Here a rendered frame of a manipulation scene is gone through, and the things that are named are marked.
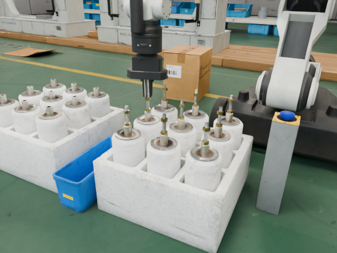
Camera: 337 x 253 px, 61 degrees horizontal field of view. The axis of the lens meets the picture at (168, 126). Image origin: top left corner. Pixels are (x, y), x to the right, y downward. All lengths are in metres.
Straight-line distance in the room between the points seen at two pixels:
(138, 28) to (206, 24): 2.20
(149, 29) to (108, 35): 2.73
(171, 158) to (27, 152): 0.52
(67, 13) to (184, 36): 1.67
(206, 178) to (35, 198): 0.60
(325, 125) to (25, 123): 1.08
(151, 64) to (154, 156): 0.27
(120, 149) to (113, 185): 0.11
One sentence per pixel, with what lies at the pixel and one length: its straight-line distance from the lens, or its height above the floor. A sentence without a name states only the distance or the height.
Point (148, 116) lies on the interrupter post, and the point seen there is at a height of 0.27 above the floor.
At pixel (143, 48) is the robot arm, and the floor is 0.49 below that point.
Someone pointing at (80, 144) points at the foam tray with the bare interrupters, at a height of 0.14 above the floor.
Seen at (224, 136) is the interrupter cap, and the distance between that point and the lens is 0.84.
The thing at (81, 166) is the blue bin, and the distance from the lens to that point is 1.03.
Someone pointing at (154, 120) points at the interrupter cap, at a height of 0.25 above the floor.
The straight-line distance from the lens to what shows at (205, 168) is 0.71.
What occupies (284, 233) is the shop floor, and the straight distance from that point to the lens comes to 0.95.
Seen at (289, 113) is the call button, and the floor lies 0.33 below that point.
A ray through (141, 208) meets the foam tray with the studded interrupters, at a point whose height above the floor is 0.07.
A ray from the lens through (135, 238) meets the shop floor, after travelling 0.86.
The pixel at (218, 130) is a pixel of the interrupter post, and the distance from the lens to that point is 0.83.
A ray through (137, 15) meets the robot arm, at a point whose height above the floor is 0.57.
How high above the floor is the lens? 0.63
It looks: 25 degrees down
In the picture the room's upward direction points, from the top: 1 degrees clockwise
